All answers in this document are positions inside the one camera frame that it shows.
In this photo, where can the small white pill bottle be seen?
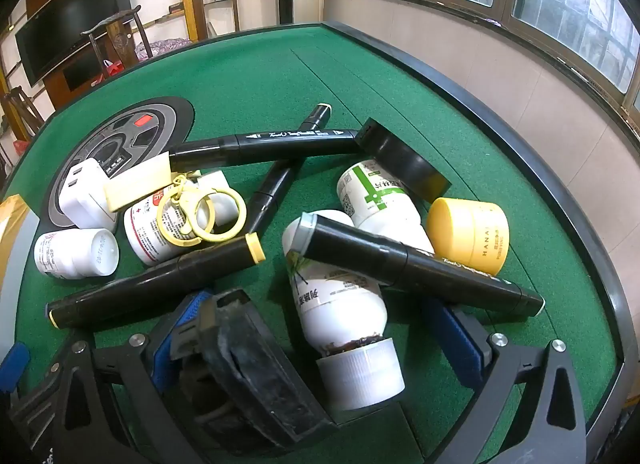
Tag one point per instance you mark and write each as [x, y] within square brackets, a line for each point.
[75, 254]

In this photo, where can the black marker with grey cap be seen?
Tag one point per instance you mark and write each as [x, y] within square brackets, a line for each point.
[360, 249]

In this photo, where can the slim black marker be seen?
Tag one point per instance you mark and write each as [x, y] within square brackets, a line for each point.
[272, 189]

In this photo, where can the white ribbed bottle cap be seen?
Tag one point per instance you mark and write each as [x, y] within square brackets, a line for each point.
[360, 374]

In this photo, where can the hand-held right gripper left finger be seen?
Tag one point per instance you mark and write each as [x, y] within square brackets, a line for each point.
[167, 349]

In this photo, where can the white bottle with red label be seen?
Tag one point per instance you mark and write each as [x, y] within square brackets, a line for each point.
[145, 234]

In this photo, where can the glossy black tape roll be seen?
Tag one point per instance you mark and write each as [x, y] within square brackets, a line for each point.
[400, 159]

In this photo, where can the yellow and grey storage box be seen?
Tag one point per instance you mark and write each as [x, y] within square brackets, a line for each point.
[10, 214]

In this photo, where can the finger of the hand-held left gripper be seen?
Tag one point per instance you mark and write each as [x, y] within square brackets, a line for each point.
[12, 366]

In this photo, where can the dark wooden furniture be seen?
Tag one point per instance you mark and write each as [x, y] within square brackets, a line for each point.
[20, 109]

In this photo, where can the floral cloth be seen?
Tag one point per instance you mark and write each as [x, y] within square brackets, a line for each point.
[165, 47]

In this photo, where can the dark wooden chair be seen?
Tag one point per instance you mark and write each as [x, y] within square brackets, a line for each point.
[120, 39]

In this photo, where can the black flat television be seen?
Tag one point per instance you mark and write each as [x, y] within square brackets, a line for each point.
[70, 14]

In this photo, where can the dusty black tape roll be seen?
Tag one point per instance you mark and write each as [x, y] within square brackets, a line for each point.
[260, 374]

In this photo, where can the cream rectangular block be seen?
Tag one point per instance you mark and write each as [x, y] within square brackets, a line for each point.
[135, 184]

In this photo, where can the open white bottle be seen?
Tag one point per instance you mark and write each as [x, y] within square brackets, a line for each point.
[340, 309]

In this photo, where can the red plastic bag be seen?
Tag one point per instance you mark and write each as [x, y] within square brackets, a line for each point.
[112, 69]
[21, 146]

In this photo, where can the black marker with yellow cap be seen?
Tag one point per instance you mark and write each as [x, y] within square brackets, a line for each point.
[150, 281]

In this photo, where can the black marker with white print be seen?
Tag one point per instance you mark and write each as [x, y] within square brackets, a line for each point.
[280, 144]

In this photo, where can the white bottle with green label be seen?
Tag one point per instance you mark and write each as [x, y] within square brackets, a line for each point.
[385, 209]

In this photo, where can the yellow cosmetic jar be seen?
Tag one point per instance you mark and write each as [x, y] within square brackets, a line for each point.
[460, 229]

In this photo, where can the white charger plug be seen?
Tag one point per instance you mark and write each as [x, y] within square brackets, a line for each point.
[82, 194]

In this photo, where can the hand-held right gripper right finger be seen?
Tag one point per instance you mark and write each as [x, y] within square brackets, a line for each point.
[462, 344]

